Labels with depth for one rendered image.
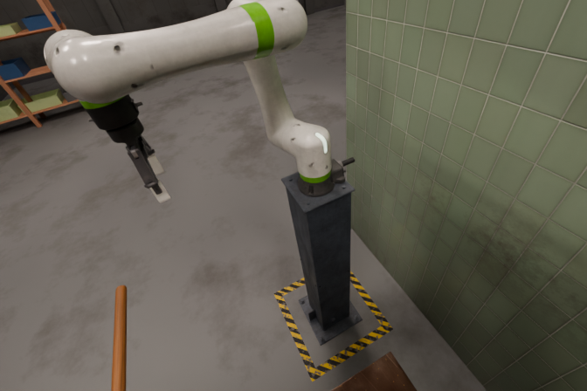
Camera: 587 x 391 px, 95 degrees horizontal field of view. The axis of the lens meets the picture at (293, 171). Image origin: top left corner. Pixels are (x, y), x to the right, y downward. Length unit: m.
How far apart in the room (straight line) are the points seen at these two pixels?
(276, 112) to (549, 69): 0.76
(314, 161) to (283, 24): 0.45
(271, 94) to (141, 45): 0.47
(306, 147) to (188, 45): 0.48
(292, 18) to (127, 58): 0.36
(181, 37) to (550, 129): 0.95
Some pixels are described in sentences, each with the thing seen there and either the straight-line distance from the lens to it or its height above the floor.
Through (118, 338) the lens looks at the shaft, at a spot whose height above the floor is 1.21.
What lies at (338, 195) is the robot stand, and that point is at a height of 1.20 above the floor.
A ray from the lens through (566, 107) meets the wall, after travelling 0.99.
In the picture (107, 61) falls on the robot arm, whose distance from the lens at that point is 0.55.
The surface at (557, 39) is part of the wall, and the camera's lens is 0.97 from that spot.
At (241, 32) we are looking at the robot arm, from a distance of 0.64.
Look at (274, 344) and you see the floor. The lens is 2.07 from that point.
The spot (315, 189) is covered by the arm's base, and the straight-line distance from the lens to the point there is 1.02.
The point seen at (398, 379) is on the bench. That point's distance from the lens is 1.41.
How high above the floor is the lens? 1.94
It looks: 40 degrees down
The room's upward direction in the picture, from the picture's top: 10 degrees counter-clockwise
